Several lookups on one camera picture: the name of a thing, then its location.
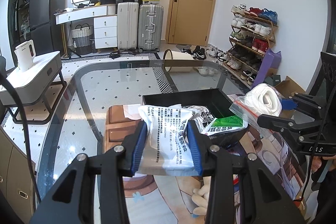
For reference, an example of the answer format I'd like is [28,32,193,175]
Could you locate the bagged white cloth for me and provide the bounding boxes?
[229,83,282,138]

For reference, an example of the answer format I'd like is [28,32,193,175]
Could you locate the white plush toy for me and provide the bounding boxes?
[191,176,211,215]

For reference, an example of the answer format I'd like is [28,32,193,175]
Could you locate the white printed plastic packet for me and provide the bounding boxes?
[138,105,198,176]

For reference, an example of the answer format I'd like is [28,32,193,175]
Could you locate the person right hand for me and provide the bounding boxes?
[311,155,335,184]

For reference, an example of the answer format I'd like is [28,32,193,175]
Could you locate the brown cardboard box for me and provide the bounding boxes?
[274,76,306,98]

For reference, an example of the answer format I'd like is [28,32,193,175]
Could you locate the green white plastic packet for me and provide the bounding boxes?
[201,115,248,136]

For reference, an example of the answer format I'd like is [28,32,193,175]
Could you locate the anime print table mat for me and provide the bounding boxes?
[104,94,308,224]

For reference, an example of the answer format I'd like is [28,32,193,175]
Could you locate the black cardboard box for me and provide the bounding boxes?
[143,89,249,148]

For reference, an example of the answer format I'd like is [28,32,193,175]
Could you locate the black white printed pouch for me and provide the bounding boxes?
[184,105,217,136]

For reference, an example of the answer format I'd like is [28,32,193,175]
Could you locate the shoe rack with shoes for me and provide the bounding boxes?
[225,3,278,88]

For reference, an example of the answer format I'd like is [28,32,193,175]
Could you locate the white low cabinet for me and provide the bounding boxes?
[7,51,67,125]

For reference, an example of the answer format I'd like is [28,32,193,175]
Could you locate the white waste bin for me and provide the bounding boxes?
[163,50,194,73]

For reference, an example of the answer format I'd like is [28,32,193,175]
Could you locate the woven laundry basket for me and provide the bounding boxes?
[71,23,93,55]

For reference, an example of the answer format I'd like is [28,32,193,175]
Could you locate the white electric kettle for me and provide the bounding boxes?
[14,40,36,72]

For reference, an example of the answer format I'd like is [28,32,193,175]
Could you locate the silver suitcase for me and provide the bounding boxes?
[137,4,164,53]

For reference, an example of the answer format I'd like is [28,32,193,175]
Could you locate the white drawer unit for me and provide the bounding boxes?
[93,15,117,50]

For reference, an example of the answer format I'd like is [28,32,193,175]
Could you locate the white suitcase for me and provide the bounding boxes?
[117,2,139,50]

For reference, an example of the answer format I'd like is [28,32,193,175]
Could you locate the white dressing desk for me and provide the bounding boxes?
[55,4,117,25]

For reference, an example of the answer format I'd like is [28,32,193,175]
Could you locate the black refrigerator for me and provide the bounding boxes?
[29,0,66,55]

